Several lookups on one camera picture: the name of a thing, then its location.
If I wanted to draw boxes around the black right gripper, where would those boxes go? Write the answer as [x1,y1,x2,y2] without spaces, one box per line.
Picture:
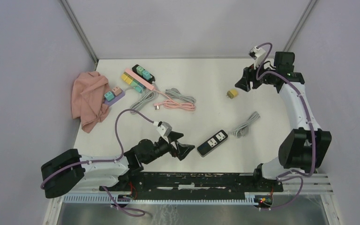
[234,59,278,92]

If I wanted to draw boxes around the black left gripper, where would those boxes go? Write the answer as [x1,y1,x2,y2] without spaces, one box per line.
[144,130,195,164]

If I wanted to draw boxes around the yellow usb charger plug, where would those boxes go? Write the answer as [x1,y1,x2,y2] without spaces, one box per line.
[226,89,239,99]

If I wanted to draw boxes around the black power strip white sockets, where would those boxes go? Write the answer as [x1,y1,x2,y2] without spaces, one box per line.
[196,129,228,157]

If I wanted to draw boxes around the grey cable of black strip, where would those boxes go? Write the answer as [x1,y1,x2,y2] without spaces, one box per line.
[227,111,261,139]

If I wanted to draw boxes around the grey cable of purple strip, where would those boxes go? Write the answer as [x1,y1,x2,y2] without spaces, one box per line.
[123,87,159,115]

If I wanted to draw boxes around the pink power strip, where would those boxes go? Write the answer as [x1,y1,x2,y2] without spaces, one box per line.
[124,68,156,90]

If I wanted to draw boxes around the purple power strip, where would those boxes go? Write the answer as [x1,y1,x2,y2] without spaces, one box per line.
[103,90,125,107]

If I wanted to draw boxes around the teal usb charger plug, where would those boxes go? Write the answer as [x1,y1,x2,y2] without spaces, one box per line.
[104,91,115,102]

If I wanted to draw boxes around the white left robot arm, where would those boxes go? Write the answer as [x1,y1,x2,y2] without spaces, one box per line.
[41,132,195,199]

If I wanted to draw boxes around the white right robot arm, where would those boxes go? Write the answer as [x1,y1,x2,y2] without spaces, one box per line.
[235,47,332,191]

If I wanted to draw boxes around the teal charger on pink strip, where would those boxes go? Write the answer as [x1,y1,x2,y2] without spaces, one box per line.
[134,84,146,93]

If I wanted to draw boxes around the green charger on pink strip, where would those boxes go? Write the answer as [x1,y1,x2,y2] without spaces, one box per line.
[128,79,140,88]

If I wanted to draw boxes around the teal charger on far strip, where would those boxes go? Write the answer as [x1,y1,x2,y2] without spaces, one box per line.
[136,66,144,76]

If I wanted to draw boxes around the black power strip far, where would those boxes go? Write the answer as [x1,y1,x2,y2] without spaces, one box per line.
[132,64,156,84]

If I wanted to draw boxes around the pink cloth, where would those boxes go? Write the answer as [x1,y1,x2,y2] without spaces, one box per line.
[71,71,110,133]

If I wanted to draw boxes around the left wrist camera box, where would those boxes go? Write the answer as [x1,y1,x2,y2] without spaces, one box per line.
[153,121,172,137]

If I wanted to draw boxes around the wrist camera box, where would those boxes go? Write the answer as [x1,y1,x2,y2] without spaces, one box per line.
[153,121,172,137]
[248,46,266,69]

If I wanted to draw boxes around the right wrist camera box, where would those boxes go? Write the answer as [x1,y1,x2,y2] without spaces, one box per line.
[248,46,266,69]

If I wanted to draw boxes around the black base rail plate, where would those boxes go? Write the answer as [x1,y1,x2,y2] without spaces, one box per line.
[108,172,284,200]

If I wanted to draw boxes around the grey cable of far strip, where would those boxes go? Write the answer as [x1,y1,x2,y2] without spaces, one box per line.
[154,81,197,105]

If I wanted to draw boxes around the white slotted cable duct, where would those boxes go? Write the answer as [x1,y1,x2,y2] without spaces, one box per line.
[62,192,274,206]

